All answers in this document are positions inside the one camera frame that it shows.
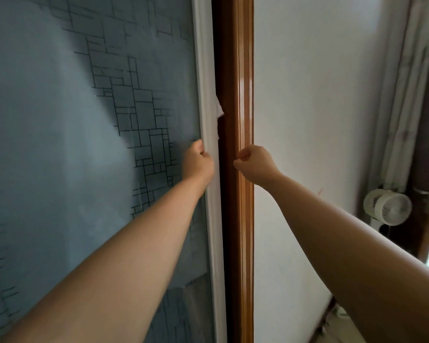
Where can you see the person's right hand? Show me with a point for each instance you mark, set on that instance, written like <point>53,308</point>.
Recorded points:
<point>257,164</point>

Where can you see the person's left hand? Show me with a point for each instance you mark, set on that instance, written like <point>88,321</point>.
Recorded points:
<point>198,167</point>

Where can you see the frosted glass sliding door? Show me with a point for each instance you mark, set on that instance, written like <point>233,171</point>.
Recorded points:
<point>57,121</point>

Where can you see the person's right forearm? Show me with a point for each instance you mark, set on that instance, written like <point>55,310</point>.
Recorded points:
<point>361,267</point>

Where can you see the person's left forearm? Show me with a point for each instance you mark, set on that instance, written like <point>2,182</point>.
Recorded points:
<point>111,282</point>

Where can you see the white standing fan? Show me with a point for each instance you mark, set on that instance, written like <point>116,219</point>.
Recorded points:
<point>388,207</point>

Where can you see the pale curtain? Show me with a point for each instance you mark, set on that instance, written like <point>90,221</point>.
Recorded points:
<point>404,103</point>

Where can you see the small white jar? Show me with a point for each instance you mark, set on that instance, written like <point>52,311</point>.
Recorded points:
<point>339,310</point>

